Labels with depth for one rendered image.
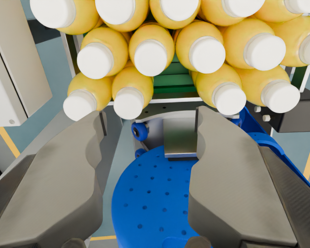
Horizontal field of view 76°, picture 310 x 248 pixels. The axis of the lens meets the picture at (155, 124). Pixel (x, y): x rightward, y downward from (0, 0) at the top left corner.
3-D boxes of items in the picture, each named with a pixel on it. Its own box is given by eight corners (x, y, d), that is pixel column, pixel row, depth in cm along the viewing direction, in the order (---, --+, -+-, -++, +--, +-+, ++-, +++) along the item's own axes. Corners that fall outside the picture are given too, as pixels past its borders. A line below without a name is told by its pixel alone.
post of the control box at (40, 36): (113, 17, 117) (-6, 51, 31) (112, 10, 115) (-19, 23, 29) (120, 17, 117) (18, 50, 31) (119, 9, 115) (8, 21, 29)
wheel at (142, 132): (141, 146, 42) (149, 142, 43) (139, 128, 40) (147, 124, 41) (130, 137, 45) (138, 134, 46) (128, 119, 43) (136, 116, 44)
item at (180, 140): (163, 127, 47) (165, 164, 36) (162, 118, 45) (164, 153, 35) (205, 126, 46) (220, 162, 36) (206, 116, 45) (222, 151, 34)
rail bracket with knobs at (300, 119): (246, 110, 47) (267, 134, 38) (252, 81, 44) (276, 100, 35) (289, 108, 47) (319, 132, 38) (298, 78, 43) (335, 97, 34)
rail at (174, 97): (88, 100, 41) (83, 106, 38) (87, 96, 40) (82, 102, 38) (288, 90, 39) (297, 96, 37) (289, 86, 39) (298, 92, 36)
